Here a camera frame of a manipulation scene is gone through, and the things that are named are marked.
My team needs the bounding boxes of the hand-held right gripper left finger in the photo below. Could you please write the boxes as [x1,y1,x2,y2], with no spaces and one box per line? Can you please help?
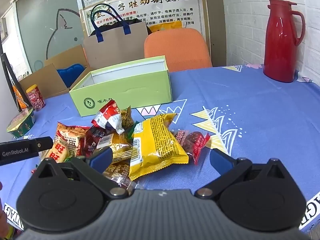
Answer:
[32,147,128,200]

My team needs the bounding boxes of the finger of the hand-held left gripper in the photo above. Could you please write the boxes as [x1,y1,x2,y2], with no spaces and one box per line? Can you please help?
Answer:
[0,136,54,166]

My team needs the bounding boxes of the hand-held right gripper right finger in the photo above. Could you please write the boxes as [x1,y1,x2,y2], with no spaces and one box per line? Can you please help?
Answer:
[194,149,288,200]

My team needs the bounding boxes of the orange rice cracker packet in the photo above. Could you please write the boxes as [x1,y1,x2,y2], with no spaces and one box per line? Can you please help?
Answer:
[49,122,90,164]

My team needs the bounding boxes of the light green cardboard box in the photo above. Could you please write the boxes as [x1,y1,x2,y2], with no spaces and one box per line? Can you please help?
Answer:
[69,55,173,117]

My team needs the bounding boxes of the dark red snack packet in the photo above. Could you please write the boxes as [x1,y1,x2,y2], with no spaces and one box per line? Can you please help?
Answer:
[77,126,108,158]

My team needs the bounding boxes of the brown snack packet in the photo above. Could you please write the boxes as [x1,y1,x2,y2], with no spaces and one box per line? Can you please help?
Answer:
[102,159,138,189]

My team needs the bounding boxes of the green instant noodle bowl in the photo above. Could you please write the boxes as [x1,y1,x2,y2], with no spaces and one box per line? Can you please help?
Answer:
[6,107,36,138]

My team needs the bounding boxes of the red clear sausage packet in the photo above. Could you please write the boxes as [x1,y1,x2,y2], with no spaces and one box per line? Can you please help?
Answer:
[175,130,211,165]

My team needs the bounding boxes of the small green packet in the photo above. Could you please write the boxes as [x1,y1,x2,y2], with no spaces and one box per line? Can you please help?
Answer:
[125,121,140,140]

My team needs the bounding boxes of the red white blue snack packet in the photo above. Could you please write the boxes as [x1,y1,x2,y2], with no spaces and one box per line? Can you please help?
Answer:
[91,99,125,135]

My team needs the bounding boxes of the orange and olive snack packet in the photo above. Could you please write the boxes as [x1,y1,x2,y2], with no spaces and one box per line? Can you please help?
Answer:
[120,106,135,132]

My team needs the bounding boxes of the orange snack bag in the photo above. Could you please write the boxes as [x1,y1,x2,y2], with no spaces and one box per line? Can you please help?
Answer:
[12,85,32,109]

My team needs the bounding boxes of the red snack can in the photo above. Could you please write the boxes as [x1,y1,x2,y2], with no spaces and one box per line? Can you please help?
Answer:
[26,84,46,112]

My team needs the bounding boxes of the yellow snack packet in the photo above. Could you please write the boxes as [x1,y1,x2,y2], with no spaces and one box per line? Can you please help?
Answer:
[129,113,190,181]

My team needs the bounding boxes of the open brown cardboard box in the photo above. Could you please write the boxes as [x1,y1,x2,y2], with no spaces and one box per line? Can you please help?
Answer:
[19,44,89,99]

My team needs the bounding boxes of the black tripod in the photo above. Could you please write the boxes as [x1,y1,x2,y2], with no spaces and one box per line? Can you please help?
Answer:
[0,53,34,108]

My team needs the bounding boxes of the blue plastic item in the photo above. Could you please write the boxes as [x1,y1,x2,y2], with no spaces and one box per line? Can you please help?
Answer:
[56,64,88,88]

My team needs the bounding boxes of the orange chair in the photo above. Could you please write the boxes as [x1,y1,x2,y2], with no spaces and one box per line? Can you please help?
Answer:
[144,28,213,73]

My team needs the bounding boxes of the red thermos jug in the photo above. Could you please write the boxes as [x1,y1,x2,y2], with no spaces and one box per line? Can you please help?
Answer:
[262,0,306,83]

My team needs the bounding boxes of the frosted glass panel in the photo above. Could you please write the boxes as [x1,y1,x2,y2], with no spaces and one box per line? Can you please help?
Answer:
[15,0,85,75]

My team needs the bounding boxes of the yellow plastic bag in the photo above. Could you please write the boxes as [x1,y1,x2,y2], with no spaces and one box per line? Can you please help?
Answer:
[149,21,183,33]

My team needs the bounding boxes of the brown paper bag blue handles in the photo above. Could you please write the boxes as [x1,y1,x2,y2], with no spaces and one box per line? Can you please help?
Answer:
[82,3,150,70]

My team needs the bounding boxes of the framed wall poster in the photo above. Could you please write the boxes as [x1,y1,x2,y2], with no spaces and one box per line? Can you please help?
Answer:
[79,0,208,40]

